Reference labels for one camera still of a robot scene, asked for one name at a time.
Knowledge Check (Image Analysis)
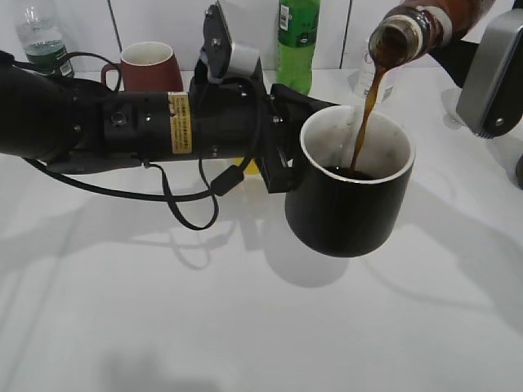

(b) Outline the black ceramic mug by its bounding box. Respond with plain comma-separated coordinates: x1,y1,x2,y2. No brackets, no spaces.
284,105,416,257

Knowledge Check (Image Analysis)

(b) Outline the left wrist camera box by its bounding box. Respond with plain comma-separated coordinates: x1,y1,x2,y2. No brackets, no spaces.
199,1,261,84

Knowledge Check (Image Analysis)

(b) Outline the Cestbon water bottle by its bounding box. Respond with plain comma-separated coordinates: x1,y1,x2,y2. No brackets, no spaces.
13,1,74,78

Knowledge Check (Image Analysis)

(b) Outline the white ceramic mug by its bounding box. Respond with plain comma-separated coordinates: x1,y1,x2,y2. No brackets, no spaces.
440,87,478,127

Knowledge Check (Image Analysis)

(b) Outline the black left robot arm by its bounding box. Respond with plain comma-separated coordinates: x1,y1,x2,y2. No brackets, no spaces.
1,52,294,194

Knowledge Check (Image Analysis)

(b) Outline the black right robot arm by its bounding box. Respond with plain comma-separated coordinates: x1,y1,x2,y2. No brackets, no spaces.
428,39,480,87

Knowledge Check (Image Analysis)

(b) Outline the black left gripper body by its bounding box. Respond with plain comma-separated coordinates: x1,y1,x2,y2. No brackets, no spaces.
190,56,303,195

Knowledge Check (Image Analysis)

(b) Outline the white milk bottle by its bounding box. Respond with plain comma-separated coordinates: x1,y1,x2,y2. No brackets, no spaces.
354,40,399,104

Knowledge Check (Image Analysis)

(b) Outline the yellow paper cup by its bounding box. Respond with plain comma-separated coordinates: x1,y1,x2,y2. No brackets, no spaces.
234,158,260,176

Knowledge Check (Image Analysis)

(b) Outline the red-brown ceramic mug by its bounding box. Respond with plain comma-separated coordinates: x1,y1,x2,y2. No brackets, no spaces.
117,42,184,92

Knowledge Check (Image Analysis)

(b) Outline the brown Nescafe coffee bottle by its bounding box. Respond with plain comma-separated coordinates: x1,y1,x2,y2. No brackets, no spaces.
368,0,494,69

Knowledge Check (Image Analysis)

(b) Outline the green soda bottle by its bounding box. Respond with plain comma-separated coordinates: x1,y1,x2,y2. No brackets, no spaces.
276,0,321,95

